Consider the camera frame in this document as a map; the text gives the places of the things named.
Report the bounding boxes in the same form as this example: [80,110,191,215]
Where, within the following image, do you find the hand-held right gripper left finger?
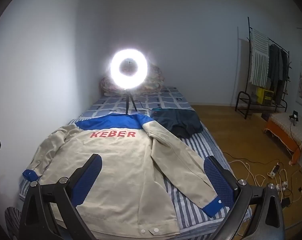
[18,153,103,240]

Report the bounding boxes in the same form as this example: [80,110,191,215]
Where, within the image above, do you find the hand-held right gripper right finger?
[203,156,285,240]

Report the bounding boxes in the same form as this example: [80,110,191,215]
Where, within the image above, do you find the beige and blue work jacket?
[23,113,225,239]

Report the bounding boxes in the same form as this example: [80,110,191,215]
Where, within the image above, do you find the dark blue folded clothes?
[151,108,204,138]

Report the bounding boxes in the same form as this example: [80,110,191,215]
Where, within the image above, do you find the dark hanging clothes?
[267,44,290,92]

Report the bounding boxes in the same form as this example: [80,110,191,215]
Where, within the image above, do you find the black metal clothes rack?
[235,17,291,120]

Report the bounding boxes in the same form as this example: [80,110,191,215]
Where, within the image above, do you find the blue striped bed sheet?
[5,119,252,240]

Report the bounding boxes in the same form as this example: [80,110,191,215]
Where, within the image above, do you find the black and white power strip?
[267,162,281,178]

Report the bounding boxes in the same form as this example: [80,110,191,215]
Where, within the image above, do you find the orange bench with white cover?
[264,112,302,165]

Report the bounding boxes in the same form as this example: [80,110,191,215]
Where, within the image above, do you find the blue checked bed sheet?
[80,86,195,119]

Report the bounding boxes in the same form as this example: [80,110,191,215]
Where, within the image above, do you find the yellow box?
[255,87,274,104]

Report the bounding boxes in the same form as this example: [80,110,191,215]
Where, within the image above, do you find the small black phone tripod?
[289,110,299,127]

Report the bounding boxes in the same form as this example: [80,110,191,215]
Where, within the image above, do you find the folded floral quilt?
[101,64,164,97]

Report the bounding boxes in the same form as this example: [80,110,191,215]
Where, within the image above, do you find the green striped hanging towel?
[248,29,270,87]

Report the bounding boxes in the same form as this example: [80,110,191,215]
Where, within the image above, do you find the white cable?
[227,159,269,189]

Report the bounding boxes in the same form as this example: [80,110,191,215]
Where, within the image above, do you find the black ring light tripod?
[125,89,139,115]

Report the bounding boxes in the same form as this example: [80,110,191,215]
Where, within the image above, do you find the white ring light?
[108,47,149,90]

